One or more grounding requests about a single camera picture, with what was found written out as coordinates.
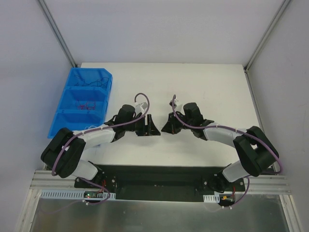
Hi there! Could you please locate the red cable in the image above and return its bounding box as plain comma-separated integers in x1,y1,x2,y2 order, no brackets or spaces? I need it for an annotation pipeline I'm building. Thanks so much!
75,99,97,111

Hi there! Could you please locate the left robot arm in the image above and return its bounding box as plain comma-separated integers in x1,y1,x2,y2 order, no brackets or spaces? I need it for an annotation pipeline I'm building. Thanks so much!
41,102,161,188

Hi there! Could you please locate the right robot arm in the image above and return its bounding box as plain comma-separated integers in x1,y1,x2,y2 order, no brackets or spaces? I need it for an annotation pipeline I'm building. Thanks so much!
162,100,279,193

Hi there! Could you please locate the blue plastic bin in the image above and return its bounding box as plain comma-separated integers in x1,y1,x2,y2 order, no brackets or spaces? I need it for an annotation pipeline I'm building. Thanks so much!
48,68,112,139

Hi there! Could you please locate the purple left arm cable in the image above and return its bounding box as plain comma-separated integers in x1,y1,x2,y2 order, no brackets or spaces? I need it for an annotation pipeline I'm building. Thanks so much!
40,93,152,213

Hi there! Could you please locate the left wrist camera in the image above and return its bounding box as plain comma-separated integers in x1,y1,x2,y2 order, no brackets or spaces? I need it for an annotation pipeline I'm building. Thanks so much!
135,102,148,115

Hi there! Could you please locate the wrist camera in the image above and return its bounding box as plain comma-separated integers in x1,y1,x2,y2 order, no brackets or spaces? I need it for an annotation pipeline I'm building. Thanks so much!
169,98,183,111
135,102,148,115

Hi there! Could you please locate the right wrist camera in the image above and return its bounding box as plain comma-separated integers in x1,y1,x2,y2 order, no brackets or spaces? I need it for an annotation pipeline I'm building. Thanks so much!
169,98,183,111

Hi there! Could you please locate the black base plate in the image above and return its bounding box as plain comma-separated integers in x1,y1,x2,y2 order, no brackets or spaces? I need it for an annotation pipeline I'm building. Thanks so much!
73,164,251,203

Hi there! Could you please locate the right white cable duct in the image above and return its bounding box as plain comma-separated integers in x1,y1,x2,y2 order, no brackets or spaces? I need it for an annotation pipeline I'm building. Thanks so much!
203,194,220,203

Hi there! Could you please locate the white cable duct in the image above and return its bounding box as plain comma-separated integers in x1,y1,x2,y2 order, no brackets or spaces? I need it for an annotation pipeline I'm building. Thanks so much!
41,190,116,201
203,194,220,203

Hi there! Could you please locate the left white cable duct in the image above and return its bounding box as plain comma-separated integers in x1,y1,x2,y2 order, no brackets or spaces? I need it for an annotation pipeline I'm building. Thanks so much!
41,190,116,201

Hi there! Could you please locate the left aluminium frame post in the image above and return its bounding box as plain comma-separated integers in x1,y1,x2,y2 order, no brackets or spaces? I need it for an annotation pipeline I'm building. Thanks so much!
36,0,78,68

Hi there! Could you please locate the aluminium frame post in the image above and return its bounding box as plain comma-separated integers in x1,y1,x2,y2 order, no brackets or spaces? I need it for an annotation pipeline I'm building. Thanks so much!
36,0,78,68
244,0,293,73

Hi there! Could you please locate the right aluminium frame post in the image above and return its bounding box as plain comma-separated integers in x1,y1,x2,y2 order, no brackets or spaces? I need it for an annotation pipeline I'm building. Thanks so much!
244,0,293,73

